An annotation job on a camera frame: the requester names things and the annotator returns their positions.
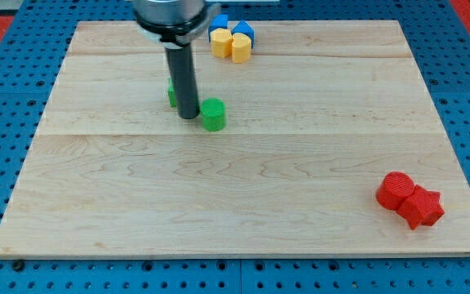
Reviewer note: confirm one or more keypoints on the green cylinder block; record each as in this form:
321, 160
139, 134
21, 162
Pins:
213, 114

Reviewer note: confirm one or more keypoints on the blue triangular block right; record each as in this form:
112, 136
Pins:
245, 28

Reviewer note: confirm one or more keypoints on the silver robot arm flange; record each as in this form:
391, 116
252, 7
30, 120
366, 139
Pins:
174, 23

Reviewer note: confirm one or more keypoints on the red star block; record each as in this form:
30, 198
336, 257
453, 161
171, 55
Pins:
421, 208

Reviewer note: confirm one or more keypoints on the wooden board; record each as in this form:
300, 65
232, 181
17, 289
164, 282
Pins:
316, 119

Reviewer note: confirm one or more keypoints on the yellow rounded block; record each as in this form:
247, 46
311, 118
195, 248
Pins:
241, 48

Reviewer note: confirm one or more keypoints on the yellow hexagon block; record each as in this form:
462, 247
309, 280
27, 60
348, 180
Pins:
221, 42

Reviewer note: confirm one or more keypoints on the blue block left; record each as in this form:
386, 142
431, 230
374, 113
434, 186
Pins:
219, 22

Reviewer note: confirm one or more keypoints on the red cylinder block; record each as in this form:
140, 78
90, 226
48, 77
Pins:
394, 189

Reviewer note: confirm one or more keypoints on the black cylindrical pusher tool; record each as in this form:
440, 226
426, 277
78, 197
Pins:
182, 72

